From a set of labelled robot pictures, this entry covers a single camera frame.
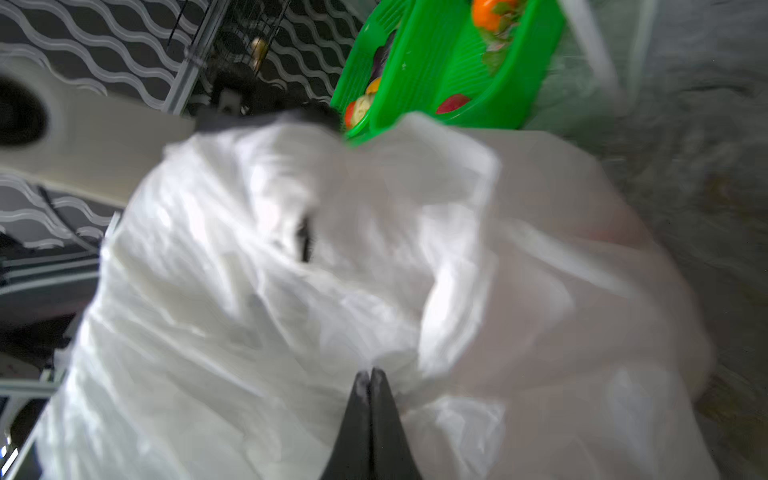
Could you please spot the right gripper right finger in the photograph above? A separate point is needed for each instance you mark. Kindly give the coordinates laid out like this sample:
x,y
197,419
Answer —
x,y
390,454

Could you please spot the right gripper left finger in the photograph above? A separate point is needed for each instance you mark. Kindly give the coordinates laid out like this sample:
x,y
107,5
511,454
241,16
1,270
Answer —
x,y
350,457

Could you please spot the white plastic grocery bag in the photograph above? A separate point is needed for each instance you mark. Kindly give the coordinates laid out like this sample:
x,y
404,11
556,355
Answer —
x,y
528,324

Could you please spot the left green basket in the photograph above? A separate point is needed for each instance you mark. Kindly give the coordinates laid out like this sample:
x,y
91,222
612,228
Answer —
x,y
386,18

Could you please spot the green basket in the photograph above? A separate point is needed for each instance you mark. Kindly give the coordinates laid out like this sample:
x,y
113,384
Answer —
x,y
386,18
437,68

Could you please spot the right green basket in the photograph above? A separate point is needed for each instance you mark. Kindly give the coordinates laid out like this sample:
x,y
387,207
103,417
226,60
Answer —
x,y
437,68

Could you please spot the orange fruit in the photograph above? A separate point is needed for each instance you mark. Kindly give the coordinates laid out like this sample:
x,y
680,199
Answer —
x,y
493,16

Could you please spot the white two-tier shelf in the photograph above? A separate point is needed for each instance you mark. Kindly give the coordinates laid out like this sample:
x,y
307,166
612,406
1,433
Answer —
x,y
593,45

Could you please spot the black wire basket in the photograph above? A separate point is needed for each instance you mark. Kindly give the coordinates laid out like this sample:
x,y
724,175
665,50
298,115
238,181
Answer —
x,y
226,35

